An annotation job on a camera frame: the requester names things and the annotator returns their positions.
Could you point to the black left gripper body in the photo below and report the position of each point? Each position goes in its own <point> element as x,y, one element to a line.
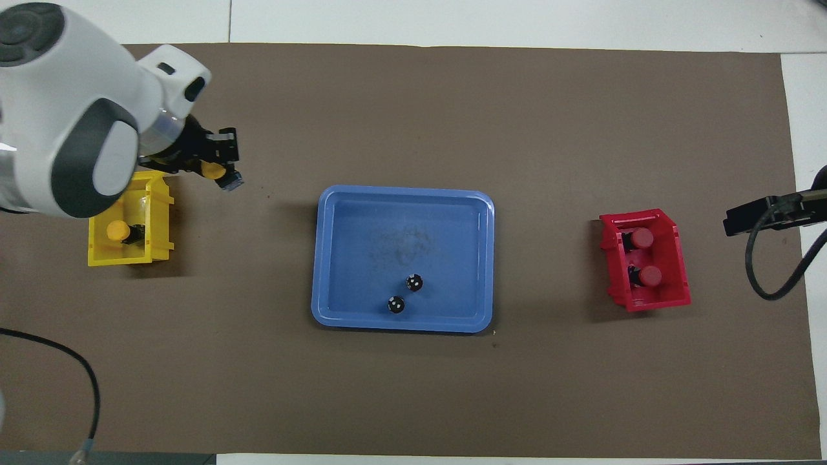
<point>194,145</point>

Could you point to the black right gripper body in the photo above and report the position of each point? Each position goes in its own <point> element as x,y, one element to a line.
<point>804,208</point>

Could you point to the yellow push button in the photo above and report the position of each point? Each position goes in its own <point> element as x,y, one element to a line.
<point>212,170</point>
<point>117,230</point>

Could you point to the red push button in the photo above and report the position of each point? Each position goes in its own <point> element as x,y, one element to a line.
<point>650,276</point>
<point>641,237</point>

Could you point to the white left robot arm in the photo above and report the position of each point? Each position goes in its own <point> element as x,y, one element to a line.
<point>64,97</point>

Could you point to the red plastic storage bin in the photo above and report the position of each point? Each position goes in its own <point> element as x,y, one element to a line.
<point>669,255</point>

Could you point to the yellow plastic storage bin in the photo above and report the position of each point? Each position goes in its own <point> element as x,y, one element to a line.
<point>103,252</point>

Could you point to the blue plastic tray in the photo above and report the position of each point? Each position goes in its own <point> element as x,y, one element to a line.
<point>362,258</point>

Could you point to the small black knob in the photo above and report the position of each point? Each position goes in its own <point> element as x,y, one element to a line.
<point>414,282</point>
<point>396,305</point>

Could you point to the brown paper table mat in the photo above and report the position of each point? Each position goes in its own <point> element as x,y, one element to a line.
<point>258,387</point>

